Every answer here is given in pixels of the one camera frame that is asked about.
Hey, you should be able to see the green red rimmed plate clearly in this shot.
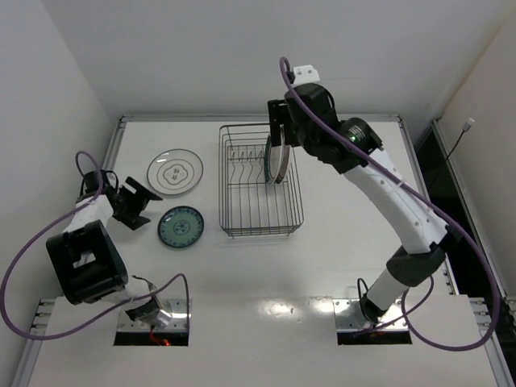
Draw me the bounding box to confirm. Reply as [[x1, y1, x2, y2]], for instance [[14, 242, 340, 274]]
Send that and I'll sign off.
[[264, 136, 281, 185], [274, 136, 291, 184]]

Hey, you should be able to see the teal patterned small plate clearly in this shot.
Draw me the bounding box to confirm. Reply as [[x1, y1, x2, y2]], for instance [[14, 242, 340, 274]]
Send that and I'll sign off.
[[156, 206, 205, 249]]

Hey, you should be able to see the clear glass plate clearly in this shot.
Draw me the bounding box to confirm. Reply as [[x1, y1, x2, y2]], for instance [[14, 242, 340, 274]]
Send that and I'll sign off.
[[147, 148, 204, 196]]

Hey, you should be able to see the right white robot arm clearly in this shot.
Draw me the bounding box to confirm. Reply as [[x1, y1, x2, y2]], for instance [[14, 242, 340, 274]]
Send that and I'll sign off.
[[267, 83, 460, 323]]

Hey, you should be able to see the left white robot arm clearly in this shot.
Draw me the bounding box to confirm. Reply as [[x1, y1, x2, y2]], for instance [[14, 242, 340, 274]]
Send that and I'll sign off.
[[46, 170, 162, 305]]

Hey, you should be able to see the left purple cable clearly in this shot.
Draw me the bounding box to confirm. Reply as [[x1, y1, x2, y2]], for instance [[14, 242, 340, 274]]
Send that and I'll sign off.
[[0, 151, 190, 342]]

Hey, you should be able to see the purple cable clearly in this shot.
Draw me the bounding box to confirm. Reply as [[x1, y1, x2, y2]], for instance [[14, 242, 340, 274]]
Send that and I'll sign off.
[[0, 151, 190, 342], [278, 56, 503, 351]]

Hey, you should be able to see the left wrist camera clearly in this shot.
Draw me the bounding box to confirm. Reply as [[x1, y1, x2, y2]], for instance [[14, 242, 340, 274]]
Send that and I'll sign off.
[[79, 169, 119, 198]]

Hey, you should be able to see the metal wire dish rack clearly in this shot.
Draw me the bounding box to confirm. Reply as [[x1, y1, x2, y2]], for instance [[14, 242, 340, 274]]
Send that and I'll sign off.
[[218, 123, 305, 238]]

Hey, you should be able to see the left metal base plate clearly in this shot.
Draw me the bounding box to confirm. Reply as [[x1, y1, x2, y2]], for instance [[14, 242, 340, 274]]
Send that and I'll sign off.
[[117, 299, 191, 333]]

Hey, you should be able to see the metal base plate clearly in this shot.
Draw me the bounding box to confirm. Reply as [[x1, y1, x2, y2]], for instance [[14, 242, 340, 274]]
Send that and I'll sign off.
[[333, 298, 408, 333], [117, 299, 191, 333]]

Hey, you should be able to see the aluminium table frame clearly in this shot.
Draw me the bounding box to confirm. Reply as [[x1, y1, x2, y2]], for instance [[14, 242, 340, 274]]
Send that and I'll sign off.
[[10, 114, 516, 387]]

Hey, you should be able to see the black cable with white plug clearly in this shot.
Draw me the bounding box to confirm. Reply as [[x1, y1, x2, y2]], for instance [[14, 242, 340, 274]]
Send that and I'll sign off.
[[445, 117, 475, 160]]

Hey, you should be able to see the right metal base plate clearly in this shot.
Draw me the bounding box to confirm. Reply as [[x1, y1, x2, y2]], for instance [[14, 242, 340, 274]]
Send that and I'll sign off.
[[333, 298, 408, 333]]

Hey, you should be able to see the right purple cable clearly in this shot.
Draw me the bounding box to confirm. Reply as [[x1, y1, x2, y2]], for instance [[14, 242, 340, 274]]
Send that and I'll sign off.
[[278, 56, 503, 351]]

